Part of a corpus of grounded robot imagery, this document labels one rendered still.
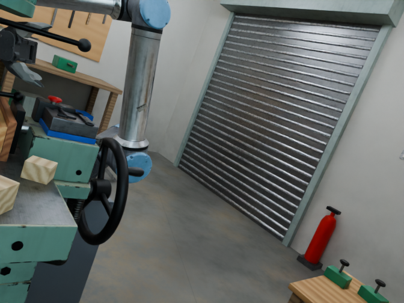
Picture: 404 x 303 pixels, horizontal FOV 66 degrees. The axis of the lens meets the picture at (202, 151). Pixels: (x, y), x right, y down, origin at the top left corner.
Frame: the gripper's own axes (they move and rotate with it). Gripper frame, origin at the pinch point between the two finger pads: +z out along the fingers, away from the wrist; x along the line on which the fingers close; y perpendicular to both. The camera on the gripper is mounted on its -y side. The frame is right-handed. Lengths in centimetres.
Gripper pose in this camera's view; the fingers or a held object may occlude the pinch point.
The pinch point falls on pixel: (45, 57)
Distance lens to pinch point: 88.8
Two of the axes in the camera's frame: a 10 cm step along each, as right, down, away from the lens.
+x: -2.6, 9.3, 2.4
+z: 9.4, 3.1, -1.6
